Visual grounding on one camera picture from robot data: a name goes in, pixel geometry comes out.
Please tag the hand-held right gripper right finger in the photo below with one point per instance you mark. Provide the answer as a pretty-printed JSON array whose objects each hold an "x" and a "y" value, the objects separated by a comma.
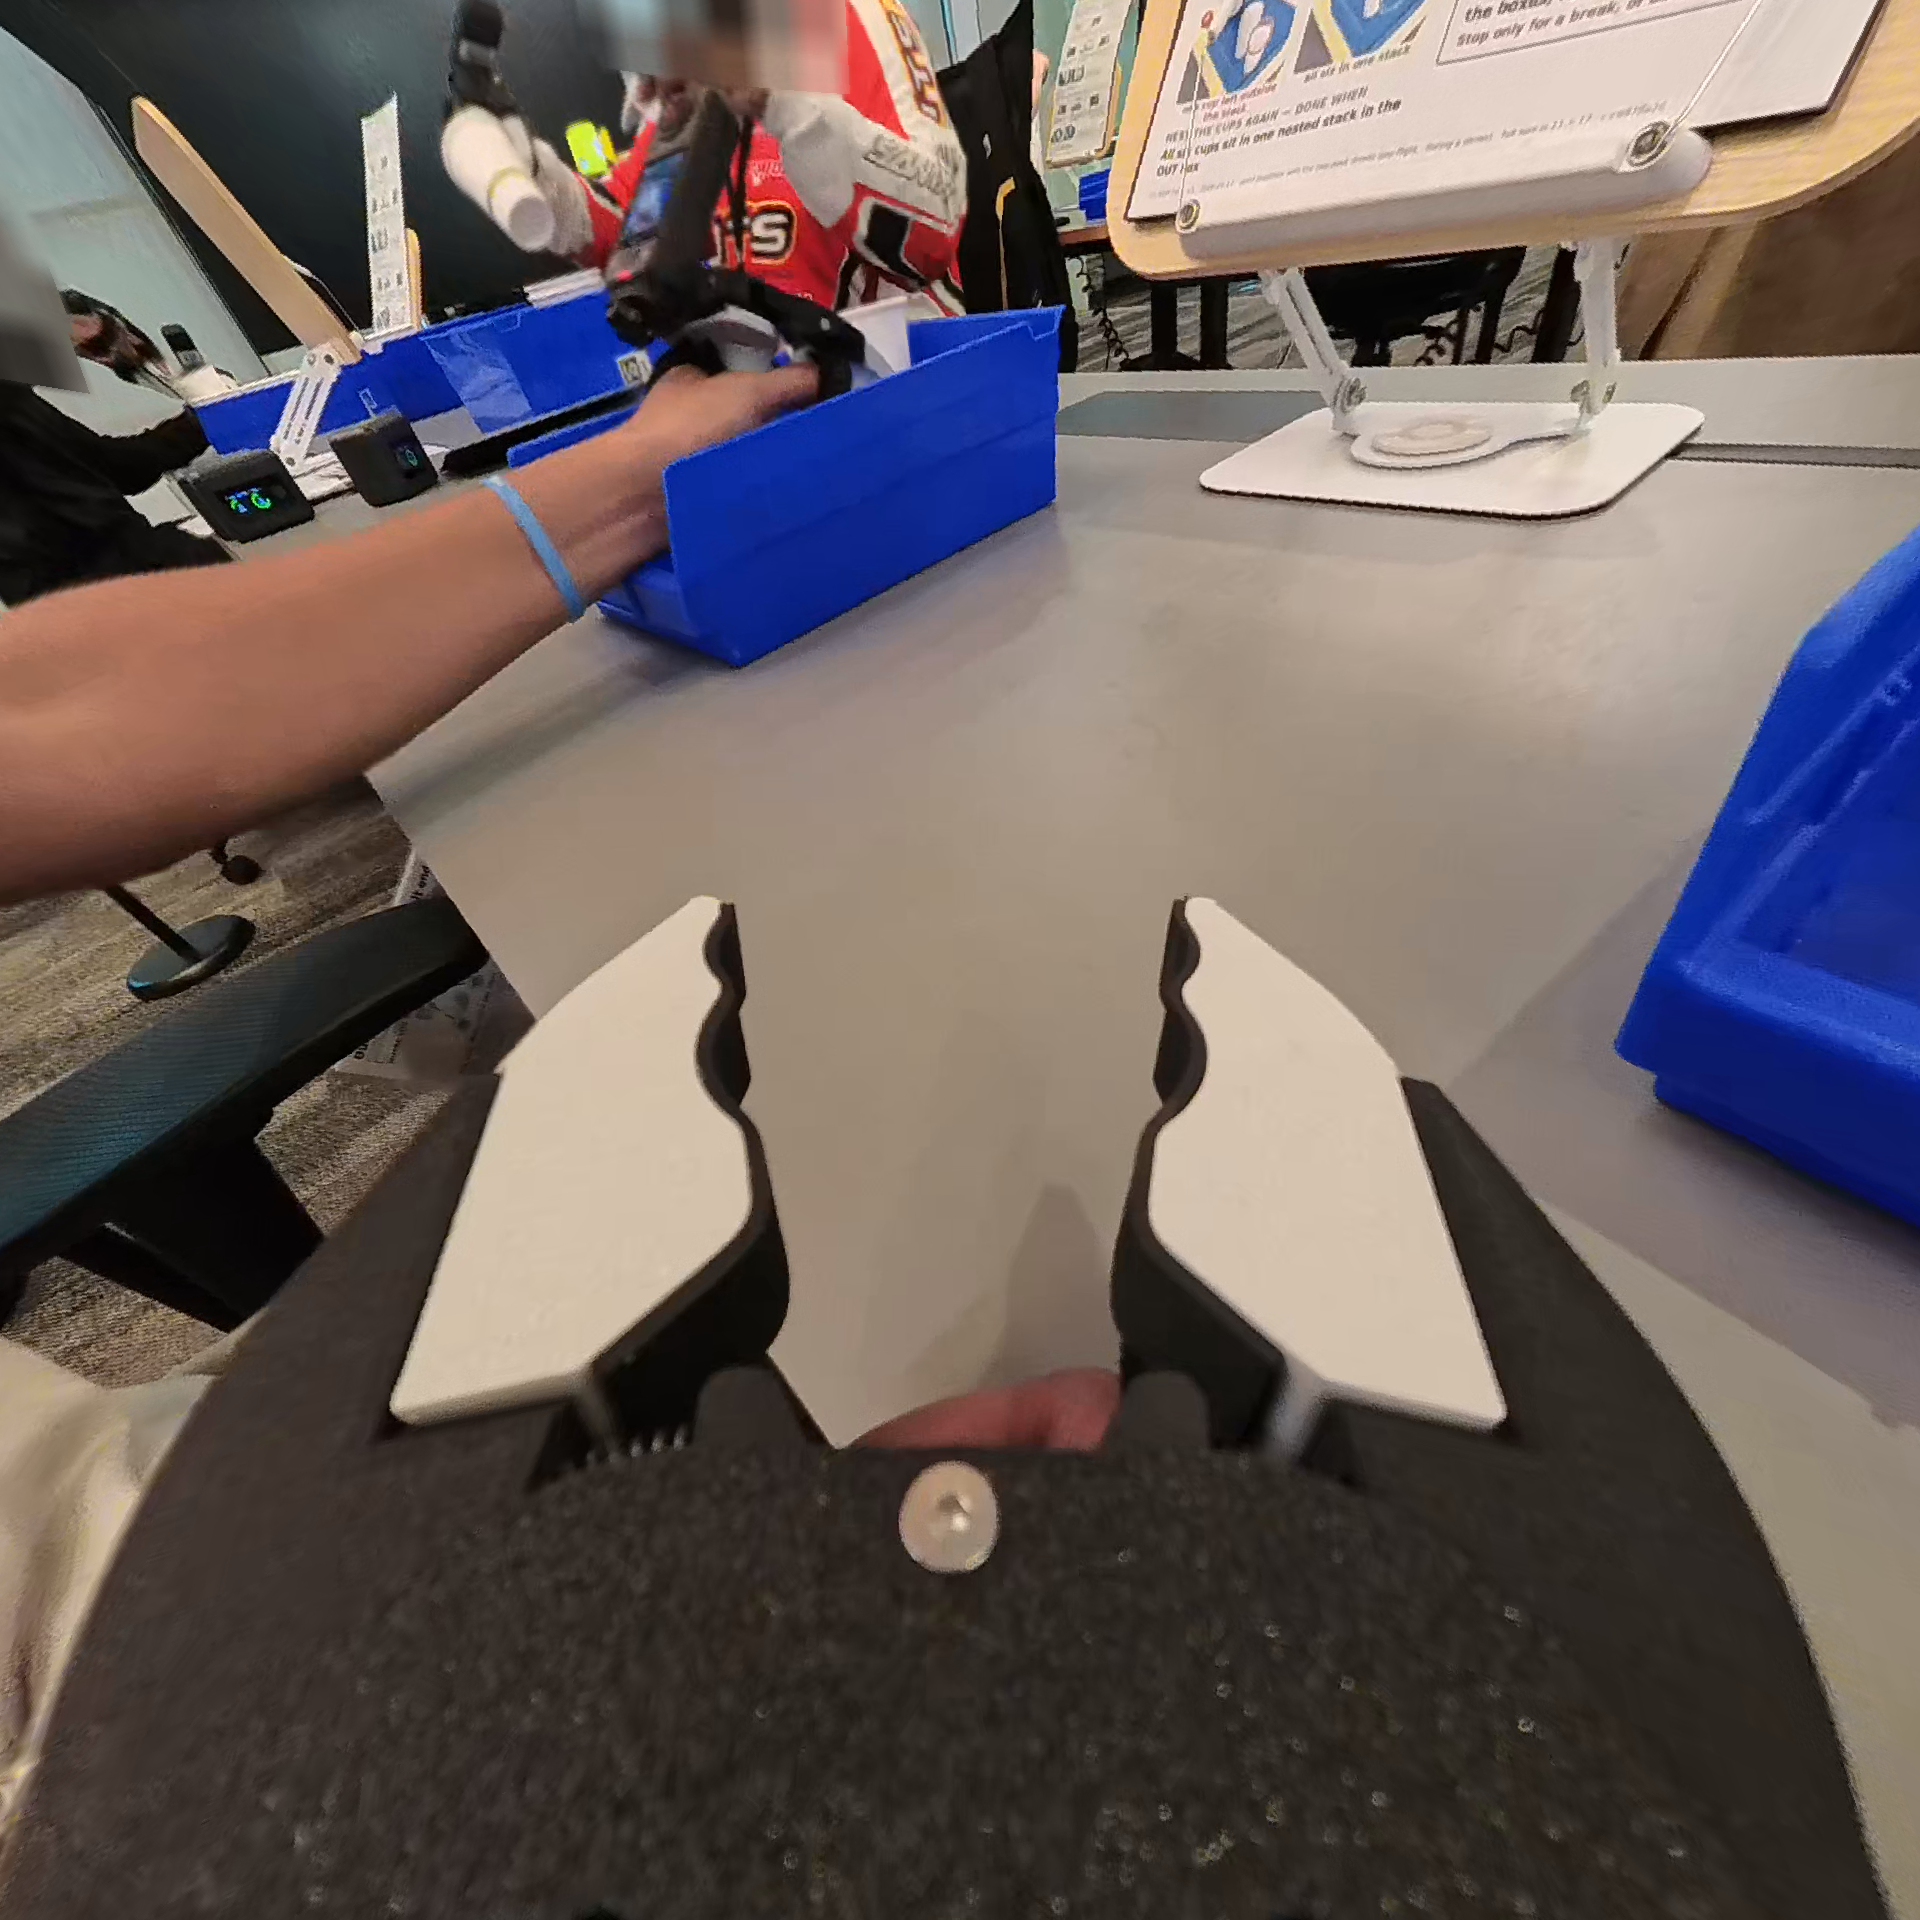
[{"x": 1320, "y": 1231}]

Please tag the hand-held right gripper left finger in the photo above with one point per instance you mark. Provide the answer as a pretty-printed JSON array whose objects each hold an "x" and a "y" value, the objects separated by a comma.
[{"x": 599, "y": 1231}]

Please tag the white paper cup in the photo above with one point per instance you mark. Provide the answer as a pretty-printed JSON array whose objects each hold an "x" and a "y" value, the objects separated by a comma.
[{"x": 878, "y": 338}]

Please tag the blue plastic bin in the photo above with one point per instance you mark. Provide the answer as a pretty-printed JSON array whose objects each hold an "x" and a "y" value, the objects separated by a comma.
[
  {"x": 840, "y": 495},
  {"x": 1770, "y": 1035},
  {"x": 524, "y": 360}
]

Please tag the person's left forearm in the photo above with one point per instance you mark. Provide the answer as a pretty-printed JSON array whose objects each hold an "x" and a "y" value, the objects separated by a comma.
[{"x": 224, "y": 704}]

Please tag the person's left hand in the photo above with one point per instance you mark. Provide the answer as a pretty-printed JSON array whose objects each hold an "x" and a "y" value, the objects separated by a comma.
[{"x": 629, "y": 480}]

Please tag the white red printed garment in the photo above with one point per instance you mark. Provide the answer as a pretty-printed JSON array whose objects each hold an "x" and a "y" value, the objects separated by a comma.
[{"x": 870, "y": 150}]

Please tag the black jacket yellow trim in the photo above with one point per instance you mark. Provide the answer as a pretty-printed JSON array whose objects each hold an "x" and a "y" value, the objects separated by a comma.
[{"x": 1005, "y": 182}]

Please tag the printed white floor panel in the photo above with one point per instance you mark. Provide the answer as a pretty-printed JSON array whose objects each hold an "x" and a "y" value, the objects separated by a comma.
[{"x": 436, "y": 1035}]

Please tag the blue wristband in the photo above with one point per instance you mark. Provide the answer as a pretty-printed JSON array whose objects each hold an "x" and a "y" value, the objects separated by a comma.
[{"x": 547, "y": 557}]

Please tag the small white cup stack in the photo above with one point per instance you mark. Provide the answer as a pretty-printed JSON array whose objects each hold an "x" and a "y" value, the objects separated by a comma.
[{"x": 494, "y": 182}]

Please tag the black chair armrest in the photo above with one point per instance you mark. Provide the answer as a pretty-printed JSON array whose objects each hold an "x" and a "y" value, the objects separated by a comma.
[{"x": 182, "y": 1079}]

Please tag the dark desk device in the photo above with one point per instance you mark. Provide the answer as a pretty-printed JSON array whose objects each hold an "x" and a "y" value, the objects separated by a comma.
[
  {"x": 382, "y": 457},
  {"x": 248, "y": 504}
]

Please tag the black round floor base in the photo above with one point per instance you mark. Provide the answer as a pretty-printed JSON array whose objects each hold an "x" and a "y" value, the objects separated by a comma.
[{"x": 188, "y": 953}]

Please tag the printed instruction sheet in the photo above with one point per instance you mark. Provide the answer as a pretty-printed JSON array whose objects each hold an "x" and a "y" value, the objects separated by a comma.
[{"x": 1350, "y": 135}]

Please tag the blue labelled bin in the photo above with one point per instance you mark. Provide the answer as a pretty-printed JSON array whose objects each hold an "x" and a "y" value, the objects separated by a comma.
[{"x": 240, "y": 413}]

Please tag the tan wooden board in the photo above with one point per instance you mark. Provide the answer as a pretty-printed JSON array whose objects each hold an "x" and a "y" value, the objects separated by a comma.
[{"x": 240, "y": 240}]

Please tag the white cloth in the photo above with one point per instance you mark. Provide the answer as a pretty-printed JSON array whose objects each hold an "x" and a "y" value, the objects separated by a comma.
[{"x": 61, "y": 1501}]

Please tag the instruction sheet on tablet stand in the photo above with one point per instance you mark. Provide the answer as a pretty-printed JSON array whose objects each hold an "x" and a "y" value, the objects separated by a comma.
[{"x": 1501, "y": 465}]

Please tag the beige hanging coat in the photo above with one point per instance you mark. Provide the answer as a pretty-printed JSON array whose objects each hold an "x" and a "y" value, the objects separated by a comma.
[{"x": 1770, "y": 285}]

